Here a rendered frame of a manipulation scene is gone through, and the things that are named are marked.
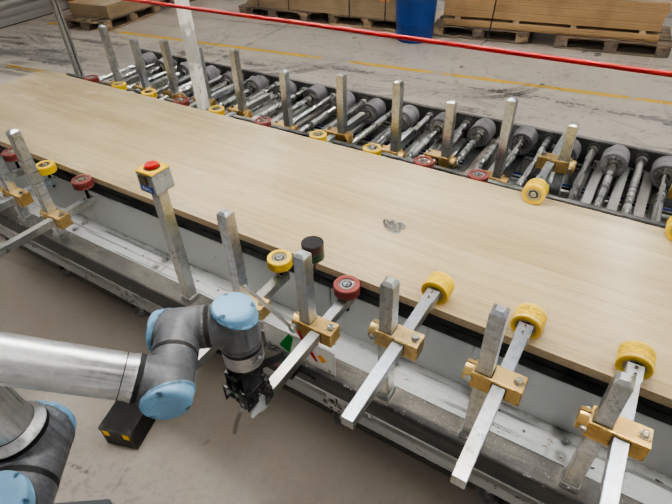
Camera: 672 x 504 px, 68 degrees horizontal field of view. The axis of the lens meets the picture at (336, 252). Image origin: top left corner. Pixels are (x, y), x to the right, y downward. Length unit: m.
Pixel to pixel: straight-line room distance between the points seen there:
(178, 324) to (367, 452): 1.31
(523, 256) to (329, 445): 1.11
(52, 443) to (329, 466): 1.10
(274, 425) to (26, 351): 1.45
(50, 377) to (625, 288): 1.44
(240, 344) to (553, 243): 1.08
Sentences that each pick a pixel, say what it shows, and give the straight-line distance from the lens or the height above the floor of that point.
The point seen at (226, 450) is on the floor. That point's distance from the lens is 2.25.
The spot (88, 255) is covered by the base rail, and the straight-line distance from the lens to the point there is 2.18.
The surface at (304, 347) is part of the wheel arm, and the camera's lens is 1.37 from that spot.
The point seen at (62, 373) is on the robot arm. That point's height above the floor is 1.24.
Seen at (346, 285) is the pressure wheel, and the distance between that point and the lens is 1.47.
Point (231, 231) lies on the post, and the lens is 1.40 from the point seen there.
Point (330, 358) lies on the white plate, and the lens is 1.45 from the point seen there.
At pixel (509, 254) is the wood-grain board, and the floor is 0.90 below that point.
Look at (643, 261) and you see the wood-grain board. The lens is 1.78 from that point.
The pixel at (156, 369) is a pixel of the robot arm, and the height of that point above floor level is 1.20.
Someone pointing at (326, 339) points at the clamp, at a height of 0.85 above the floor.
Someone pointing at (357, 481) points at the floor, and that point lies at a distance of 2.12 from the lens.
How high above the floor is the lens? 1.90
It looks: 39 degrees down
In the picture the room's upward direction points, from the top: 2 degrees counter-clockwise
